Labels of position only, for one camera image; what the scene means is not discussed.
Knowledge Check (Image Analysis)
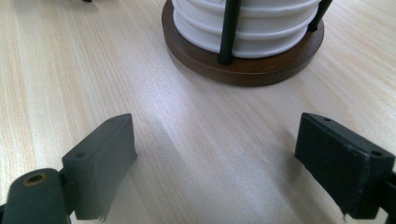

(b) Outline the stack of white plates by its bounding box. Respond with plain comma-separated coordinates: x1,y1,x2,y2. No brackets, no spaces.
171,0,322,60

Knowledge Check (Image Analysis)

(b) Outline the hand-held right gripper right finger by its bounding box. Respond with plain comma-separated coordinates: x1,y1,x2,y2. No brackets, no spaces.
294,112,396,220

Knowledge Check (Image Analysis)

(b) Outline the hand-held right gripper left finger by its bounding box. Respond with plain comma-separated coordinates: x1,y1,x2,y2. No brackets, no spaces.
62,113,138,222

